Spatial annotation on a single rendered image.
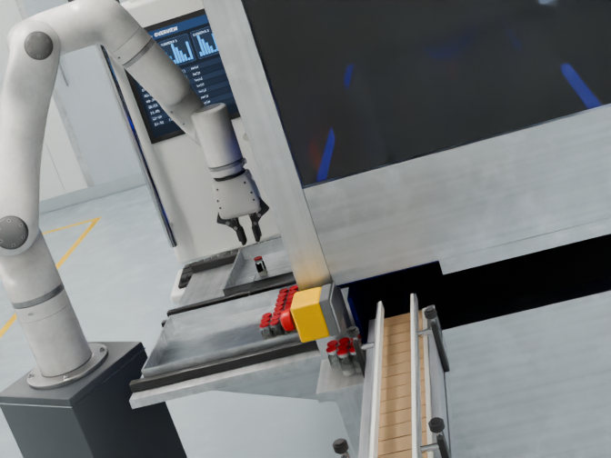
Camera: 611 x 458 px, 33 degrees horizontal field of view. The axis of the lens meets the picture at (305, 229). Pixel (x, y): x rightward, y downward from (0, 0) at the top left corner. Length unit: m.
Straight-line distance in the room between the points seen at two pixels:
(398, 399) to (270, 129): 0.52
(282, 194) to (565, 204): 0.50
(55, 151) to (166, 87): 5.76
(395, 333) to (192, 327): 0.62
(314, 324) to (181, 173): 1.19
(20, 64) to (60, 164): 5.87
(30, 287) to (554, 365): 1.11
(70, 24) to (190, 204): 0.85
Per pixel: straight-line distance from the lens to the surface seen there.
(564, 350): 1.95
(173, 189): 2.93
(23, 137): 2.24
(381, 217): 1.83
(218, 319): 2.29
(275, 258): 2.54
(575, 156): 1.82
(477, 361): 1.94
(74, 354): 2.35
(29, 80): 2.20
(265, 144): 1.80
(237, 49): 1.77
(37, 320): 2.32
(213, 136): 2.32
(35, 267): 2.31
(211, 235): 2.96
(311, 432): 3.56
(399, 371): 1.70
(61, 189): 8.09
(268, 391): 2.10
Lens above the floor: 1.70
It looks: 18 degrees down
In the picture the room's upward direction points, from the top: 18 degrees counter-clockwise
